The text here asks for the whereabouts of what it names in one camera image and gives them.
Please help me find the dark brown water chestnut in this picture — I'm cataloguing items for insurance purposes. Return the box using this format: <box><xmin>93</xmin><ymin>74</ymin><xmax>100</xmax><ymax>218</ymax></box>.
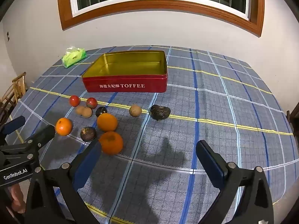
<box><xmin>80</xmin><ymin>127</ymin><xmax>97</xmax><ymax>142</ymax></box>

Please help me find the green tissue pack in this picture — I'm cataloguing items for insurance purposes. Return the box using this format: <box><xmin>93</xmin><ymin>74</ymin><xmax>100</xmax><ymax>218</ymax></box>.
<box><xmin>61</xmin><ymin>46</ymin><xmax>87</xmax><ymax>69</ymax></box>

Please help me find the orange mandarin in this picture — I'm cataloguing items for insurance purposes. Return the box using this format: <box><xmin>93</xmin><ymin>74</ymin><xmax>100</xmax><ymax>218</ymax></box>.
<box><xmin>98</xmin><ymin>131</ymin><xmax>124</xmax><ymax>155</ymax></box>
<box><xmin>55</xmin><ymin>118</ymin><xmax>73</xmax><ymax>136</ymax></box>
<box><xmin>97</xmin><ymin>113</ymin><xmax>118</xmax><ymax>132</ymax></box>

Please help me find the person's left hand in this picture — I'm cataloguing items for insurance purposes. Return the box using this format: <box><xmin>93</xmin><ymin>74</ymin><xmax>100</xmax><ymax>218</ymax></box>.
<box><xmin>8</xmin><ymin>184</ymin><xmax>26</xmax><ymax>214</ymax></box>

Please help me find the wrinkled dark passion fruit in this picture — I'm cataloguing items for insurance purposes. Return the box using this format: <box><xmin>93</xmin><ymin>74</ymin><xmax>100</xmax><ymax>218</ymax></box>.
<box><xmin>149</xmin><ymin>105</ymin><xmax>171</xmax><ymax>121</ymax></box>

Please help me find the red tomato with green calyx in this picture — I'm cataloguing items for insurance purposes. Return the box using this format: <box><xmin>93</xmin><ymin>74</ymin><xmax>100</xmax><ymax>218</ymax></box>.
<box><xmin>86</xmin><ymin>97</ymin><xmax>98</xmax><ymax>109</ymax></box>

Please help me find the blue plaid tablecloth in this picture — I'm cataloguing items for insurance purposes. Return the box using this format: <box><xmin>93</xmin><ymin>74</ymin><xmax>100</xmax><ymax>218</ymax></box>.
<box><xmin>6</xmin><ymin>45</ymin><xmax>298</xmax><ymax>224</ymax></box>

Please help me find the dark purple plum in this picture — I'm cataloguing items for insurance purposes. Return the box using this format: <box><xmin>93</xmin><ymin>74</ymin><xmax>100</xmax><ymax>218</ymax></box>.
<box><xmin>95</xmin><ymin>106</ymin><xmax>108</xmax><ymax>117</ymax></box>

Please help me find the red and gold tin box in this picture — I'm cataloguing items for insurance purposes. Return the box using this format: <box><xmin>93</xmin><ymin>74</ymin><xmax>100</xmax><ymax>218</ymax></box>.
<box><xmin>81</xmin><ymin>50</ymin><xmax>168</xmax><ymax>93</ymax></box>

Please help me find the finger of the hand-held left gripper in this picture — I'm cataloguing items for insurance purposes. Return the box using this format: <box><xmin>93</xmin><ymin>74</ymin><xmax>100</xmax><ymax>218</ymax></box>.
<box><xmin>0</xmin><ymin>124</ymin><xmax>56</xmax><ymax>161</ymax></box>
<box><xmin>0</xmin><ymin>115</ymin><xmax>26</xmax><ymax>136</ymax></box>

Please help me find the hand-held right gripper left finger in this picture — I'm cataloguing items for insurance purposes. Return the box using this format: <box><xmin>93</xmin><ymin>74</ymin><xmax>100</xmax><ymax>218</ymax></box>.
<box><xmin>24</xmin><ymin>141</ymin><xmax>102</xmax><ymax>224</ymax></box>

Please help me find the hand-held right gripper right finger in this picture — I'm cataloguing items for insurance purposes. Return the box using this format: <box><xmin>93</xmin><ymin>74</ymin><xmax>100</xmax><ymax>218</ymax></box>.
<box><xmin>196</xmin><ymin>140</ymin><xmax>274</xmax><ymax>224</ymax></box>

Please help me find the dark wooden furniture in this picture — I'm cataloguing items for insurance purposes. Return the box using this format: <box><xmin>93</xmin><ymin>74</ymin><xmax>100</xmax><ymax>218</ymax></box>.
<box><xmin>286</xmin><ymin>103</ymin><xmax>299</xmax><ymax>143</ymax></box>

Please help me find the smooth red tomato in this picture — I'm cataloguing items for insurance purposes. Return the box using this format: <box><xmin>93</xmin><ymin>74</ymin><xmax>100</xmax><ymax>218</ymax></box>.
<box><xmin>69</xmin><ymin>95</ymin><xmax>81</xmax><ymax>107</ymax></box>

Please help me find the light wooden chair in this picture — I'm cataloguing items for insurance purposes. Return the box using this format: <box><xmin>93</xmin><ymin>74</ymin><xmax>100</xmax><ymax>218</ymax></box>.
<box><xmin>0</xmin><ymin>72</ymin><xmax>28</xmax><ymax>122</ymax></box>

